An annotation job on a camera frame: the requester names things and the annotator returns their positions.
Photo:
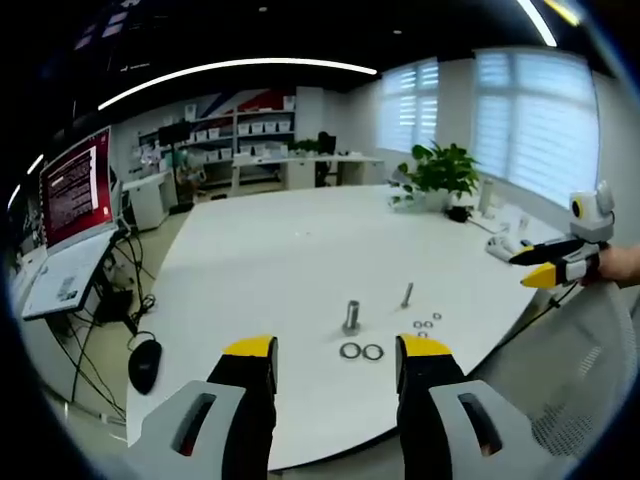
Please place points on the grey mesh office chair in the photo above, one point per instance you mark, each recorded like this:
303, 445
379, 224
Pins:
565, 380

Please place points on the white laptop with red screen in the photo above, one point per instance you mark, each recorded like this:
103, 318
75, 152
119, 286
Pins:
75, 200

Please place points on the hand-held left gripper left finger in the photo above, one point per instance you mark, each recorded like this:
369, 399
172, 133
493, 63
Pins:
225, 415

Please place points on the white storage shelving with boxes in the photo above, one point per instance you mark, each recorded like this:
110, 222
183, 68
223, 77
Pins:
240, 135

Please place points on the short ceiling light strip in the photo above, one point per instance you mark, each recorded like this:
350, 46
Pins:
537, 20

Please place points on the black monitor on stand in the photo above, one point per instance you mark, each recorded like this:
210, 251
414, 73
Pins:
176, 150

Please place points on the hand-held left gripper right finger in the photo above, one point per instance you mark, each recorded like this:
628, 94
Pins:
440, 420

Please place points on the black office chair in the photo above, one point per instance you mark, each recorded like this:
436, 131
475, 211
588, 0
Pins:
326, 155

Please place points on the long ceiling light strip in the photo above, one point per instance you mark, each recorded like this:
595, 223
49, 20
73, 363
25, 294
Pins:
235, 75

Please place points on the black computer mouse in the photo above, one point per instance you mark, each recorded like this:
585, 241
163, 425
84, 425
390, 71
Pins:
145, 367

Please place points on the window blinds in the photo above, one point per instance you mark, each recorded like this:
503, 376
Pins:
532, 120
407, 107

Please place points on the white device on table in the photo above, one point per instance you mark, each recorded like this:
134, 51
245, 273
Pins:
502, 246

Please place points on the white cylindrical bottle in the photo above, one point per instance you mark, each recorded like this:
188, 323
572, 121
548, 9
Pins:
486, 197

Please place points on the green potted plant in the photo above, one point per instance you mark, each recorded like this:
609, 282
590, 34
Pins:
442, 172

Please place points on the small black object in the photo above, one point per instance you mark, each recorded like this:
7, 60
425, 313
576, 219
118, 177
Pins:
458, 214

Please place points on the white background desk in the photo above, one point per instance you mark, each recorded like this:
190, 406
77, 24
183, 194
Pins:
310, 167

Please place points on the thick metal threaded stud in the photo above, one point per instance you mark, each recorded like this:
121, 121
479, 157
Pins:
352, 316

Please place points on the white low cabinet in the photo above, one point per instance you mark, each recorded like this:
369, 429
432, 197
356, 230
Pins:
150, 200

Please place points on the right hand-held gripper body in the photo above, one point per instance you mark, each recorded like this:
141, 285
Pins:
592, 225

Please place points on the person's right hand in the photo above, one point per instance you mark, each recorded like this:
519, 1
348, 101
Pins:
620, 267

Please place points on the thin metal threaded stud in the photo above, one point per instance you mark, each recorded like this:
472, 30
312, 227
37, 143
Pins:
407, 296

